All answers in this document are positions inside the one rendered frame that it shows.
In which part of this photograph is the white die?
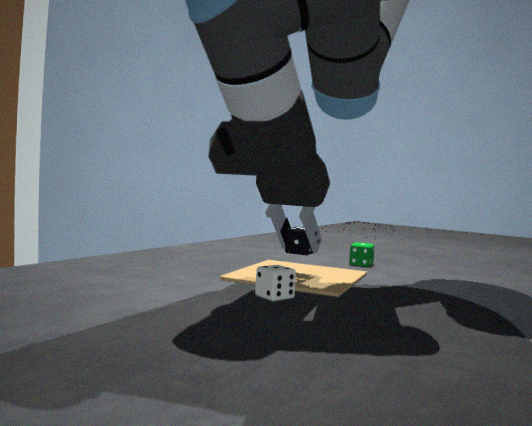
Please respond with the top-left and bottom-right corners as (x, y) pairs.
(255, 265), (296, 301)

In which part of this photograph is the green die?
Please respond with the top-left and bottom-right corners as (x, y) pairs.
(349, 242), (375, 267)

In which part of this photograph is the black die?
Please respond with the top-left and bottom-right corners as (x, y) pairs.
(285, 227), (313, 256)

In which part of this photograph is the peach flat square mat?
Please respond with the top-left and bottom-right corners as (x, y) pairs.
(220, 260), (367, 297)

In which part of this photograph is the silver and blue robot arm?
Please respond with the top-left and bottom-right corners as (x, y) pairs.
(185, 0), (409, 120)

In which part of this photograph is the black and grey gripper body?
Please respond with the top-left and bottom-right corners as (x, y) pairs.
(208, 55), (330, 207)

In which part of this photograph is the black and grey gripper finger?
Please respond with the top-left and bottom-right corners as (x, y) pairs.
(265, 204), (291, 249)
(299, 206), (322, 253)

